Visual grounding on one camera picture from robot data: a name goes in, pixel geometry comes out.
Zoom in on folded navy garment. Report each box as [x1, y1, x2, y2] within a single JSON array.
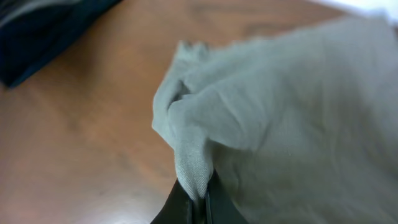
[[1, 0, 121, 88]]

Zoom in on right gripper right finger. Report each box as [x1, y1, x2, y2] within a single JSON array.
[[205, 170, 248, 224]]

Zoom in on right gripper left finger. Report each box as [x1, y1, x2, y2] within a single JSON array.
[[150, 180, 194, 224]]

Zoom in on khaki green shorts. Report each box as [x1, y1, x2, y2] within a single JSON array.
[[152, 17, 397, 223]]

